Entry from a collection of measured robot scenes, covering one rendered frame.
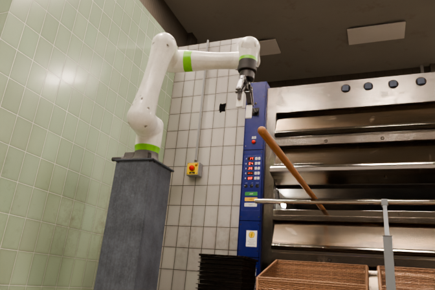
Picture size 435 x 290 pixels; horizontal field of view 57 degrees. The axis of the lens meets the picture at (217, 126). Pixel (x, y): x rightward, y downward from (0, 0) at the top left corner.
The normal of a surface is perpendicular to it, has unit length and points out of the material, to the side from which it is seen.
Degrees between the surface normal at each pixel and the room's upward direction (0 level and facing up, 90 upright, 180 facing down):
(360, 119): 70
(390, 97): 90
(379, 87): 90
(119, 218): 90
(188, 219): 90
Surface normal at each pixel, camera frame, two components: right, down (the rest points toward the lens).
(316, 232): -0.31, -0.66
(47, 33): 0.93, -0.06
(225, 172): -0.36, -0.37
